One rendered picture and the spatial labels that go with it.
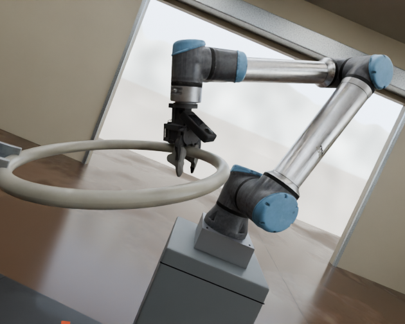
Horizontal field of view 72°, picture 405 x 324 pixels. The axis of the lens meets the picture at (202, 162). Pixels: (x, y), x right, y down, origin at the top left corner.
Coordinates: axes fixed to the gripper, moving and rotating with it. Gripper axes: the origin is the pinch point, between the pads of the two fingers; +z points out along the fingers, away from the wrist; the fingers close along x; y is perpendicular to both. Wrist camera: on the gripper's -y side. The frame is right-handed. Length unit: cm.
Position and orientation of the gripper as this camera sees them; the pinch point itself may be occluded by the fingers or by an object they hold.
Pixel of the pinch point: (187, 171)
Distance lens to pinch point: 84.5
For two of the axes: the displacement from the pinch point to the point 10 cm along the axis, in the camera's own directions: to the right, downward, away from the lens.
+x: -6.1, 1.5, -7.8
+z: -0.7, 9.7, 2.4
